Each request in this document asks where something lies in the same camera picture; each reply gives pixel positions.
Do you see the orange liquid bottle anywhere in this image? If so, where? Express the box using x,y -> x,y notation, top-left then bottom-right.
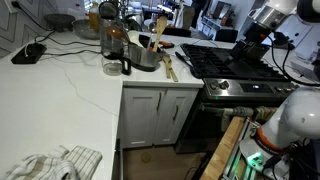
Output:
88,1 -> 101,32

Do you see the glass coffee pot black handle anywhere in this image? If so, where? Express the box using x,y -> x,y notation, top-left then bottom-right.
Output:
99,17 -> 133,77

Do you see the black flat box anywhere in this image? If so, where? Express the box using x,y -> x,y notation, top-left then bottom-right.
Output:
10,42 -> 48,65

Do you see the striped kitchen towel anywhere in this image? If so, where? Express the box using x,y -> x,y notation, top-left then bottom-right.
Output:
3,144 -> 104,180

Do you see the orange handled tool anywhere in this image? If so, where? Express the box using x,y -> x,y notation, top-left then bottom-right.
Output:
157,40 -> 175,50

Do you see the towel on oven handle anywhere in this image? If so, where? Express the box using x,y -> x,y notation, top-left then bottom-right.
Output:
221,105 -> 278,133

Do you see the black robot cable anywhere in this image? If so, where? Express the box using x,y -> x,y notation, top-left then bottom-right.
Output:
268,34 -> 320,88

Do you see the metal pot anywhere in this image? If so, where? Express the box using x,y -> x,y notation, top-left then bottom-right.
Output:
127,42 -> 164,73

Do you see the black plastic spatula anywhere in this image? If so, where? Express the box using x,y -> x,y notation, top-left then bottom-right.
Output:
174,51 -> 202,79

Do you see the wooden table top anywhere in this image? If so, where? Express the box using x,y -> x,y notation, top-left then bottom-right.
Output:
199,116 -> 247,180

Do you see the metal mixing bowl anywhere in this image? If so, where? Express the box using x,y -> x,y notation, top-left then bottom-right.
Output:
72,18 -> 101,41

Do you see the black power cable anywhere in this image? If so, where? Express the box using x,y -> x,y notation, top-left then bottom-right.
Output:
11,0 -> 103,57

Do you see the black chair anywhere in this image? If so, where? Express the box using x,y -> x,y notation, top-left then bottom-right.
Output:
214,28 -> 240,44

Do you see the large wooden spoon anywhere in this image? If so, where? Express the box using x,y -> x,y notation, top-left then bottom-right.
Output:
152,15 -> 168,53

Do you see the brown ladle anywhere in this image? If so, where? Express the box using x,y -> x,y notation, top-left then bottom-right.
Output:
106,25 -> 132,45

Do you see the grey cabinet door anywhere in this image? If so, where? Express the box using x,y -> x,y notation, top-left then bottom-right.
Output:
153,87 -> 200,146
120,87 -> 167,149

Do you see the black round strainer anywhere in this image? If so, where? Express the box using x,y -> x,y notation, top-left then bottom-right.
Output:
98,0 -> 120,20

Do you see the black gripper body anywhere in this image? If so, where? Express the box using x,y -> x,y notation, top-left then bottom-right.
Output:
229,39 -> 271,65

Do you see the small wooden spoon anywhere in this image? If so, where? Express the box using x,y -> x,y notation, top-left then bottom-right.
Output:
163,57 -> 180,83

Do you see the black gas stove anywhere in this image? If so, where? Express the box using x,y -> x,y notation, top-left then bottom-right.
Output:
174,43 -> 301,155

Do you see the white serving spoon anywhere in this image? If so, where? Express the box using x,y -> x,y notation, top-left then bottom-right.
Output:
127,30 -> 145,48

